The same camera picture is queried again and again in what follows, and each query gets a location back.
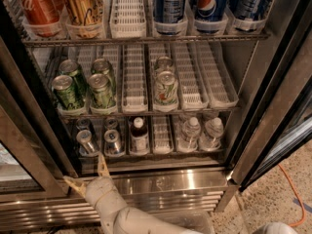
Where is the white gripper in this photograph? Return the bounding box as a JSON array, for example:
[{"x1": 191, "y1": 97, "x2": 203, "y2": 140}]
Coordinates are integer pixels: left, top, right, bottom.
[{"x1": 63, "y1": 153, "x2": 121, "y2": 209}]

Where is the redbull can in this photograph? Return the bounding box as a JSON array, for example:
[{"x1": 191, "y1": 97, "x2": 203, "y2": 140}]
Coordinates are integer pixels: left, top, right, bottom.
[
  {"x1": 76, "y1": 118, "x2": 95, "y2": 134},
  {"x1": 76, "y1": 130, "x2": 99, "y2": 156},
  {"x1": 103, "y1": 117, "x2": 120, "y2": 131},
  {"x1": 104, "y1": 130, "x2": 124, "y2": 157}
]

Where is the green can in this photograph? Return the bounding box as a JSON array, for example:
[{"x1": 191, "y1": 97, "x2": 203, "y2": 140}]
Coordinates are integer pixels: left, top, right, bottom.
[
  {"x1": 52, "y1": 75, "x2": 84, "y2": 110},
  {"x1": 88, "y1": 73, "x2": 116, "y2": 109},
  {"x1": 91, "y1": 58, "x2": 116, "y2": 94},
  {"x1": 58, "y1": 59, "x2": 87, "y2": 98}
]

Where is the front left green can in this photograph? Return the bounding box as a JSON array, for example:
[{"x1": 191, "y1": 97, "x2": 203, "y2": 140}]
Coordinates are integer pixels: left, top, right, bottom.
[{"x1": 52, "y1": 75, "x2": 84, "y2": 110}]

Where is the back left green can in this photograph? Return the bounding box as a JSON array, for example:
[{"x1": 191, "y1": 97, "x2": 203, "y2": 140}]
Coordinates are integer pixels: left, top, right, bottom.
[{"x1": 58, "y1": 59, "x2": 87, "y2": 98}]

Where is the stainless steel fridge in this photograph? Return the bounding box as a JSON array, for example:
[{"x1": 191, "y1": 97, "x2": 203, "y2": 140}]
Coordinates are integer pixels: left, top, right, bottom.
[{"x1": 0, "y1": 0, "x2": 312, "y2": 232}]

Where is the back white floral can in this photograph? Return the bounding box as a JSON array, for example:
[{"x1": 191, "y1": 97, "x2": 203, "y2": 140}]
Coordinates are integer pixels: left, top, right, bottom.
[{"x1": 154, "y1": 56, "x2": 175, "y2": 75}]

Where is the gold soda can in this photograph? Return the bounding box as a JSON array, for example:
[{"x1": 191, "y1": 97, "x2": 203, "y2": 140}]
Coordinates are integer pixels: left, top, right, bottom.
[{"x1": 64, "y1": 0, "x2": 103, "y2": 38}]

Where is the red coca-cola can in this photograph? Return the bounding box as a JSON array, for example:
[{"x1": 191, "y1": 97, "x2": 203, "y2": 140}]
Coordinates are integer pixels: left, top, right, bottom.
[{"x1": 19, "y1": 0, "x2": 59, "y2": 37}]

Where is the left blue pepsi can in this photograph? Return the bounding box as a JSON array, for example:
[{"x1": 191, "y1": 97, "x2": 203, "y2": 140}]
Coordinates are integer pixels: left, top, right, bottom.
[{"x1": 153, "y1": 0, "x2": 185, "y2": 35}]

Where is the blue pepsi can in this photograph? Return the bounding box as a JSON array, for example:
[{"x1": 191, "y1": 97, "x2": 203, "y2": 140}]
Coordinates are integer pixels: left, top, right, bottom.
[
  {"x1": 153, "y1": 0, "x2": 185, "y2": 35},
  {"x1": 194, "y1": 0, "x2": 227, "y2": 33},
  {"x1": 233, "y1": 0, "x2": 269, "y2": 32}
]

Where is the open fridge door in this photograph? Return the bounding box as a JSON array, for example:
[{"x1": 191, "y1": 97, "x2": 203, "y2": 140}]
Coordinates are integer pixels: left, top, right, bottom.
[{"x1": 231, "y1": 30, "x2": 312, "y2": 190}]

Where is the middle blue pepsi can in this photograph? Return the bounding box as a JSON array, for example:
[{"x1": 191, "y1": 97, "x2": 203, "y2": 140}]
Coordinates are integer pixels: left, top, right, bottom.
[{"x1": 194, "y1": 0, "x2": 227, "y2": 33}]

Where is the right blue pepsi can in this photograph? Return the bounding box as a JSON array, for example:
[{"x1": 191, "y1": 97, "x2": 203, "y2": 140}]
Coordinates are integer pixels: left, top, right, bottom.
[{"x1": 233, "y1": 0, "x2": 269, "y2": 32}]

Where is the dark drink bottle white cap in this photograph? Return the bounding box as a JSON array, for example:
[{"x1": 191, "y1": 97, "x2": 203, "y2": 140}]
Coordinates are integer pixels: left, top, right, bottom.
[{"x1": 131, "y1": 117, "x2": 150, "y2": 156}]

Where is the empty white bottom tray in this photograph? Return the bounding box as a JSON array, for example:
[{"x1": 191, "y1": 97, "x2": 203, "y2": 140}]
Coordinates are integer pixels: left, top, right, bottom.
[{"x1": 152, "y1": 116, "x2": 174, "y2": 154}]

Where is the empty white tray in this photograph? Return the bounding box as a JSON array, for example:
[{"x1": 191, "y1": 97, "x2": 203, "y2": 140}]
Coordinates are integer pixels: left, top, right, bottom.
[
  {"x1": 196, "y1": 42, "x2": 239, "y2": 108},
  {"x1": 152, "y1": 116, "x2": 174, "y2": 154},
  {"x1": 172, "y1": 43, "x2": 209, "y2": 110},
  {"x1": 122, "y1": 45, "x2": 148, "y2": 113}
]

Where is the left clear water bottle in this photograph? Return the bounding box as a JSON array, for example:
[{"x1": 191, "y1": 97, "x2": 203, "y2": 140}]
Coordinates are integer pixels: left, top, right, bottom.
[{"x1": 178, "y1": 117, "x2": 201, "y2": 153}]

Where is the clear water bottle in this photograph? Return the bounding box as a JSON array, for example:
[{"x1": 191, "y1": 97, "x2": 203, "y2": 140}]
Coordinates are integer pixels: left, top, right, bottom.
[
  {"x1": 178, "y1": 117, "x2": 201, "y2": 153},
  {"x1": 199, "y1": 117, "x2": 224, "y2": 152}
]

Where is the empty white middle tray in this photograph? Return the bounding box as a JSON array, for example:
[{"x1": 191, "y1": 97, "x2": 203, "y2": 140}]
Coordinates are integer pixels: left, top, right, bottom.
[{"x1": 122, "y1": 45, "x2": 148, "y2": 113}]

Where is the clear plastic bin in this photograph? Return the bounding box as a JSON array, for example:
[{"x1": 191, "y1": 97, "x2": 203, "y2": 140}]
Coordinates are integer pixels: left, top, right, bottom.
[{"x1": 155, "y1": 211, "x2": 215, "y2": 234}]

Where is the right clear water bottle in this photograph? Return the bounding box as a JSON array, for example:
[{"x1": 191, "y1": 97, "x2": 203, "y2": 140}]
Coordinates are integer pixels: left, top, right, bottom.
[{"x1": 199, "y1": 117, "x2": 224, "y2": 152}]

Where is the empty white tray far right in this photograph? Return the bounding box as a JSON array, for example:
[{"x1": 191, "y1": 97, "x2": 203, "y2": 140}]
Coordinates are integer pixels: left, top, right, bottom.
[{"x1": 196, "y1": 42, "x2": 239, "y2": 108}]

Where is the orange power cable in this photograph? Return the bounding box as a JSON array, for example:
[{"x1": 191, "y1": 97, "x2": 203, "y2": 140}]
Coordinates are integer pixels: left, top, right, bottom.
[{"x1": 278, "y1": 163, "x2": 307, "y2": 228}]

